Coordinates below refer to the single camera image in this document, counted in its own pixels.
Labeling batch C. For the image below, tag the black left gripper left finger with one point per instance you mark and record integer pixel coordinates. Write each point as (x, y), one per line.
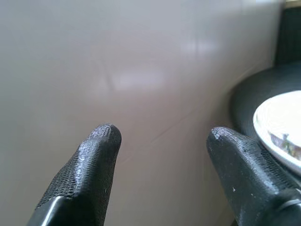
(89, 169)

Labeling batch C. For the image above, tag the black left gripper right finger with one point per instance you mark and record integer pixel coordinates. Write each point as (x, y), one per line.
(249, 179)

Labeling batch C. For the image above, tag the small white floral bowl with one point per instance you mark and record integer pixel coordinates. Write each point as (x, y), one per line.
(277, 110)

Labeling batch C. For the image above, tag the round black table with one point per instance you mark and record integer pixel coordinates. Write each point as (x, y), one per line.
(249, 94)

